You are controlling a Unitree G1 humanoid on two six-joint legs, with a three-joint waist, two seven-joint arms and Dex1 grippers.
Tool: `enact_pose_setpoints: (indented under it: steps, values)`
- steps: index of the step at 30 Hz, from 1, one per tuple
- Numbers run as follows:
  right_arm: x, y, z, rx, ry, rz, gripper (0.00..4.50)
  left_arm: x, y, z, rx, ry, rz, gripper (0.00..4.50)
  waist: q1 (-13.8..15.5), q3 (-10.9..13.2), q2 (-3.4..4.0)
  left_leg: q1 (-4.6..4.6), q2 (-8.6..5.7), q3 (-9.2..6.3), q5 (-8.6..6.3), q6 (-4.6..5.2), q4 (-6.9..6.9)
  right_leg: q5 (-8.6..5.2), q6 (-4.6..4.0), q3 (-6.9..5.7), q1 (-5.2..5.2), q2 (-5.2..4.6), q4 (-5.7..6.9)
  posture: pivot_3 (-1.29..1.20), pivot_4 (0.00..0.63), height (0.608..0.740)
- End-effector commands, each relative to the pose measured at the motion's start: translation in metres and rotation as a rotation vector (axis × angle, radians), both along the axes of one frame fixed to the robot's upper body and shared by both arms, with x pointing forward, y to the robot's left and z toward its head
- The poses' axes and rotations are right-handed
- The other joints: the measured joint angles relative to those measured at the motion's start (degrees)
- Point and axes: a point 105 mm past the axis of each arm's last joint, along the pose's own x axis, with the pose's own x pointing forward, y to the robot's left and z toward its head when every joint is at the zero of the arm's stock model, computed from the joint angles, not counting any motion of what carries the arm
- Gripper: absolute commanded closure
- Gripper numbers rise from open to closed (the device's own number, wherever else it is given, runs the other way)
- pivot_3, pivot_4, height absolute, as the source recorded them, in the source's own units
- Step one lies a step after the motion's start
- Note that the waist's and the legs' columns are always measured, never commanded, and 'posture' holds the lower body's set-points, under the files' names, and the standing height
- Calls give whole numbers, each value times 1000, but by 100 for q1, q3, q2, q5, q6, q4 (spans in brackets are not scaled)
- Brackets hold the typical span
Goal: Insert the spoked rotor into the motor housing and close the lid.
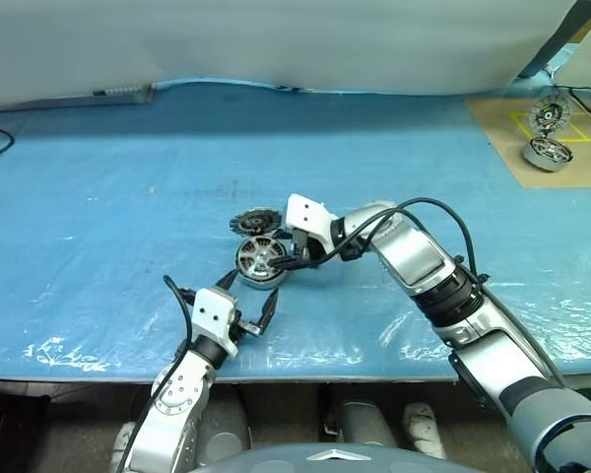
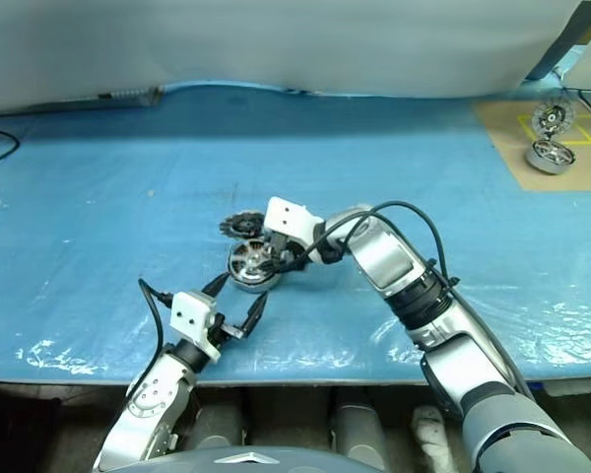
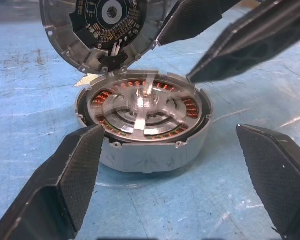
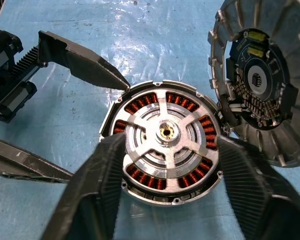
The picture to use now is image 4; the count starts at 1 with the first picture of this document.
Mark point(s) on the silver finned stator disc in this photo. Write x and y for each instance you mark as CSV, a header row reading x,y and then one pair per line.
x,y
290,37

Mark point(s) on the motor stator housing copper windings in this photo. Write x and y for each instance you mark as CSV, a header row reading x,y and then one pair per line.
x,y
182,101

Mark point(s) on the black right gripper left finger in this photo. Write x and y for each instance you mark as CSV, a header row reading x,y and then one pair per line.
x,y
90,195

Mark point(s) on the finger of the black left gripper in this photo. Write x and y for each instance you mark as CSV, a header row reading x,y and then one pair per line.
x,y
27,166
85,67

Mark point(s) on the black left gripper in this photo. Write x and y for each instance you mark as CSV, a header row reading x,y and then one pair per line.
x,y
2,82

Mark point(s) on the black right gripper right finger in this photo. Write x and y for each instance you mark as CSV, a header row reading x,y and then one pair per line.
x,y
260,200

